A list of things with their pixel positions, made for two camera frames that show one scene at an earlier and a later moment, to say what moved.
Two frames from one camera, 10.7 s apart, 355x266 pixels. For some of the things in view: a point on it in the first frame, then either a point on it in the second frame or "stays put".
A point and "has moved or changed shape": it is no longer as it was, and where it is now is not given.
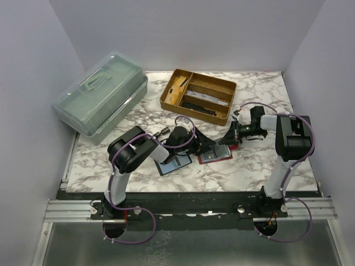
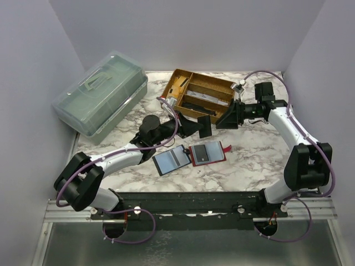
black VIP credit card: (209, 156) → (206, 131)
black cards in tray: (199, 108) stays put
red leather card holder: (217, 152) has moved or changed shape
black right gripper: (237, 133) → (239, 112)
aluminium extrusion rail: (72, 211) stays put
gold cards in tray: (176, 89) stays put
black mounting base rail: (185, 210) stays put
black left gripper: (196, 141) → (181, 125)
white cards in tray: (206, 97) stays put
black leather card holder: (181, 159) stays put
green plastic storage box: (102, 96) stays put
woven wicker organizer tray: (201, 96) stays put
